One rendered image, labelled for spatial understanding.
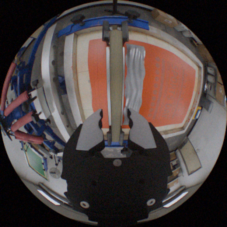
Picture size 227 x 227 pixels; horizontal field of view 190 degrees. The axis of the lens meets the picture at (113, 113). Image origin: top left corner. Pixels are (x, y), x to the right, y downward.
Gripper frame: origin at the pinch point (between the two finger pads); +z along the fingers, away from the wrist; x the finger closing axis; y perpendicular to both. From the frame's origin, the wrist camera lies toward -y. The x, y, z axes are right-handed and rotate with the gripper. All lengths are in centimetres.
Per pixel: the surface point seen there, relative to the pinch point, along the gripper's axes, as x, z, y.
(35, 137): -61, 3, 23
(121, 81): 1.5, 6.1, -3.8
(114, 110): 0.0, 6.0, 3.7
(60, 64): -99, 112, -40
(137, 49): 8.6, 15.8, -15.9
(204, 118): 367, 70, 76
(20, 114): -77, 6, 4
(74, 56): -14.0, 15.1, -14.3
